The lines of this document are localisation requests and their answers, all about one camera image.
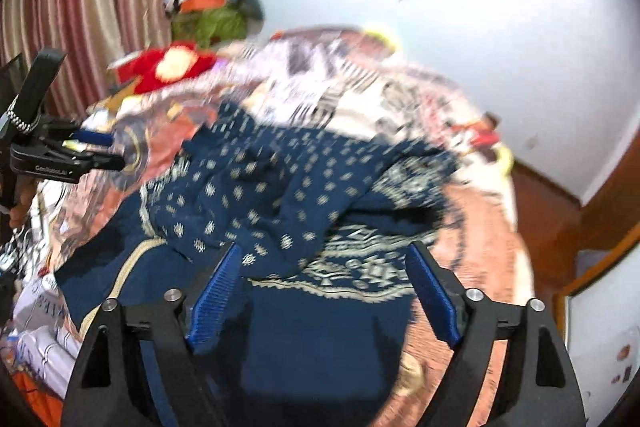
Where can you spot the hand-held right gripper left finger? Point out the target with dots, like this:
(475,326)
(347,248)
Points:
(215,302)

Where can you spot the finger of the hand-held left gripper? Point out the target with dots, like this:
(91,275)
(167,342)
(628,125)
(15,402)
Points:
(105,163)
(92,138)

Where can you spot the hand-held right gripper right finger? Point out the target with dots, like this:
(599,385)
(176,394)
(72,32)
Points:
(435,302)

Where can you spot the navy patterned hoodie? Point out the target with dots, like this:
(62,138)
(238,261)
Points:
(300,187)

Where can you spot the person's left hand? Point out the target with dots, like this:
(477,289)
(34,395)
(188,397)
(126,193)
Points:
(19,216)

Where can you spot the printed blanket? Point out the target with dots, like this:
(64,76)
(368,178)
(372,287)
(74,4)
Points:
(475,232)

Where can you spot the red plush toy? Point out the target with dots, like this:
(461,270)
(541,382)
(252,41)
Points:
(165,64)

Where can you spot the striped curtain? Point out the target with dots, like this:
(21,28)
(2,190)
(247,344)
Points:
(75,7)

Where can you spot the yellow green object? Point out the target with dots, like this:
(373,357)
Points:
(505,159)

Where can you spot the green patterned box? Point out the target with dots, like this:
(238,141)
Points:
(215,24)

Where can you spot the white door panel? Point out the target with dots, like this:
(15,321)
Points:
(600,332)

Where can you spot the white printed cloth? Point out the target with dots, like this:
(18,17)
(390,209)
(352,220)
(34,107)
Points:
(45,337)

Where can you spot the orange box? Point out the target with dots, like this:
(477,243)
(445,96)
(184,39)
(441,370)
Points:
(202,2)

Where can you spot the orange cloth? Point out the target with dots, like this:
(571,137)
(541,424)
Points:
(40,399)

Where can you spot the yellow plush toy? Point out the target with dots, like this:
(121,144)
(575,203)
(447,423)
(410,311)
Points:
(382,38)

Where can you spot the wooden bed post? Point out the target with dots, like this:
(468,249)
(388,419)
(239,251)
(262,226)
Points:
(491,121)

